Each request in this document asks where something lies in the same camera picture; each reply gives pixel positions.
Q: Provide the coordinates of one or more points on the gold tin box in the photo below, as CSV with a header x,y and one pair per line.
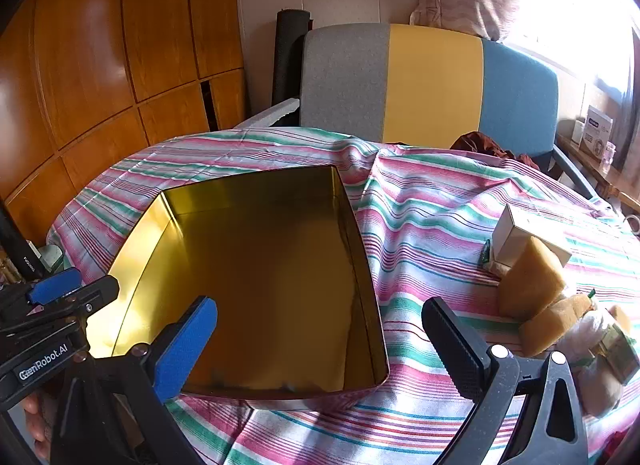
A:
x,y
260,270

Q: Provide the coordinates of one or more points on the clear small bottle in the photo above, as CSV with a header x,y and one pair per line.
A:
x,y
610,154

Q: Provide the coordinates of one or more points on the black rolled mat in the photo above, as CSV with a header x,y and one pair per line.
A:
x,y
290,55

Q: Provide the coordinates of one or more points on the small white jar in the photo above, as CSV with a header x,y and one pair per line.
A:
x,y
578,131

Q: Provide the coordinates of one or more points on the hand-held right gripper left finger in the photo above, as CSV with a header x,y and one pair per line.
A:
x,y
185,345

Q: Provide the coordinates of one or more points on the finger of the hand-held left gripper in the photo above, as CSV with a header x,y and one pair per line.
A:
x,y
50,287
100,292

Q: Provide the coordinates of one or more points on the person's left hand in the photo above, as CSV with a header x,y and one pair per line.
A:
x,y
32,417

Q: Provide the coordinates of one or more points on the grey yellow blue chair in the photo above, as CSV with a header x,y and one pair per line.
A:
x,y
430,85

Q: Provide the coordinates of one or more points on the wooden wardrobe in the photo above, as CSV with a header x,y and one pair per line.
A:
x,y
100,70

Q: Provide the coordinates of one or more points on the dark red cloth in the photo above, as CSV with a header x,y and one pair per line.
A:
x,y
480,142

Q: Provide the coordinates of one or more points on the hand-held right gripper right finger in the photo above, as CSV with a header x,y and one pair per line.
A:
x,y
455,350

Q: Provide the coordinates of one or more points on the small gold green box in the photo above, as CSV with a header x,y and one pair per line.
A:
x,y
622,352

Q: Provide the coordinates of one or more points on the yellow sponge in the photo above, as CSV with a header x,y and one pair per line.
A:
x,y
621,319
530,280
555,325

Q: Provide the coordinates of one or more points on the white cardboard box blue print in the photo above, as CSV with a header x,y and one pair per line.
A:
x,y
595,130

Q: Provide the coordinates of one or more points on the striped blanket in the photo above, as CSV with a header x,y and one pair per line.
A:
x,y
425,205

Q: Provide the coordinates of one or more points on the bright window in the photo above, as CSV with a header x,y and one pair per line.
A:
x,y
575,5

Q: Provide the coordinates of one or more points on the white carton box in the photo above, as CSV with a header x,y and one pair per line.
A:
x,y
520,230

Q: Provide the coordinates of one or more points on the wooden side desk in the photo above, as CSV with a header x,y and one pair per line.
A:
x,y
600,177

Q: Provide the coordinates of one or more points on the white plastic bag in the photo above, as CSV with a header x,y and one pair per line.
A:
x,y
590,375

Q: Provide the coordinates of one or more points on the tall black box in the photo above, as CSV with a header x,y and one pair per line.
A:
x,y
15,245

